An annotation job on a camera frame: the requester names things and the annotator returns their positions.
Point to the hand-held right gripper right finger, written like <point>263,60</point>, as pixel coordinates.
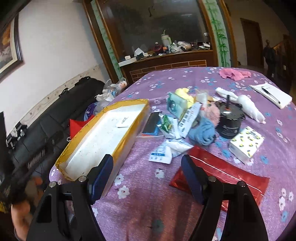
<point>192,179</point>

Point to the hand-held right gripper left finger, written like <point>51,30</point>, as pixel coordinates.
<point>101,179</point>

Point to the yellow soft cloth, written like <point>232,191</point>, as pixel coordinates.
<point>185,92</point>

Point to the person's left hand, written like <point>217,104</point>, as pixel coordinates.
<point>20,217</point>

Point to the red foil bag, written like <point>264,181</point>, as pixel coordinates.
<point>231,176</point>

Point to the small white blue packet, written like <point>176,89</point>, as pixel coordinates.
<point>159,154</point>

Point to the white foam box yellow tape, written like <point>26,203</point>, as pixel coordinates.
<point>104,134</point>

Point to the blue yarn ball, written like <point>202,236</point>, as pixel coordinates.
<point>203,132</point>

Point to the purple floral tablecloth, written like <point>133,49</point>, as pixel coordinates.
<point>143,208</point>

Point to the red cloth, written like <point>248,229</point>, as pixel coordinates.
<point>77,128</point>

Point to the green white packet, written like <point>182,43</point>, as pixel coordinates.
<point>167,127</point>

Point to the white packet blue print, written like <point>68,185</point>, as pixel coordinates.
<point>188,120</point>

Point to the white paper card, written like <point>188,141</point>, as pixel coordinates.
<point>124,121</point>

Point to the white yellow-print tissue pack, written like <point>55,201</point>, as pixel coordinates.
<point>246,143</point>

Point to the black cylindrical motor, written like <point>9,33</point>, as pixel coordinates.
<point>229,125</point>

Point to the pink fluffy cloth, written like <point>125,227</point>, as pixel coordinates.
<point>214,112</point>

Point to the teal wet wipe pack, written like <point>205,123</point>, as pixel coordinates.
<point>175,105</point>

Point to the crumpled white plastic bag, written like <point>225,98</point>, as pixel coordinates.
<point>104,99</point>

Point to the long black bag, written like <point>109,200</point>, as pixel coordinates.
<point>57,111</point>

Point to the clear plastic packet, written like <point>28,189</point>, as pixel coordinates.
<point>202,96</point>

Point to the white plush sock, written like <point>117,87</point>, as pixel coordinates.
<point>225,93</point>
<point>252,109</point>

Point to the clear printed plastic bag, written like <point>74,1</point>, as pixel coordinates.
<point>115,87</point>

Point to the black pen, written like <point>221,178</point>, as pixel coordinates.
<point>269,93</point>

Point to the wooden glass cabinet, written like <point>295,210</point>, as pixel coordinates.
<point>161,64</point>

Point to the white notebook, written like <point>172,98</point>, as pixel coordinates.
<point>274,92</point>

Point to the flat white box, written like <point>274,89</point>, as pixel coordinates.
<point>127,61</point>

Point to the tissue box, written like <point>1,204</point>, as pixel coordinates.
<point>140,53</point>

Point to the dark red pot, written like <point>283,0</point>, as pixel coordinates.
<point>158,48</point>

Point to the white thermos bottle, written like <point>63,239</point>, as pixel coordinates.
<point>166,39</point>

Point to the brown wooden door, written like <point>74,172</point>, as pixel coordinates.
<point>252,41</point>

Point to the wooden stair railing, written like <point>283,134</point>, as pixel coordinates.
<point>285,60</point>

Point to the framed wall picture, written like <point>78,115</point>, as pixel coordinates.
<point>9,46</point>

